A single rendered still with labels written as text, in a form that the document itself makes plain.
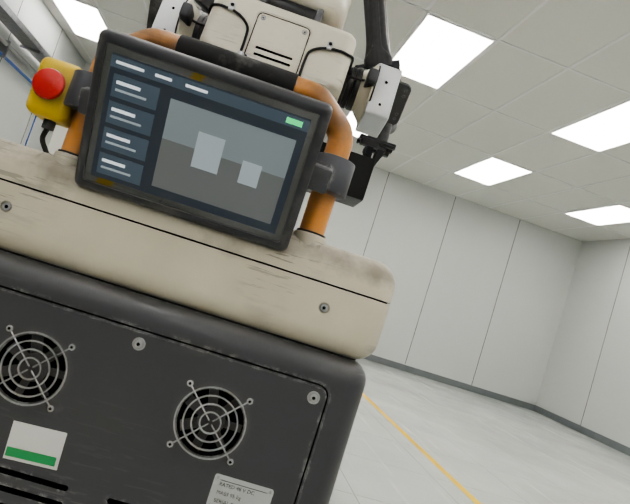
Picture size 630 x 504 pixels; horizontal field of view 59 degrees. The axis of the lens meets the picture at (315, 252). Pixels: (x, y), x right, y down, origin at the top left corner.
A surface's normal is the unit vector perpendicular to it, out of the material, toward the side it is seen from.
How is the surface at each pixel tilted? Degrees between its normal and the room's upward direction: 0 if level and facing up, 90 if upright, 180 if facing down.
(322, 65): 82
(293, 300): 90
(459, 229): 90
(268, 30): 82
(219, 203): 115
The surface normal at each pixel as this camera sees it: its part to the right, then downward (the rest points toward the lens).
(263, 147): -0.05, 0.36
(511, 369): 0.15, -0.03
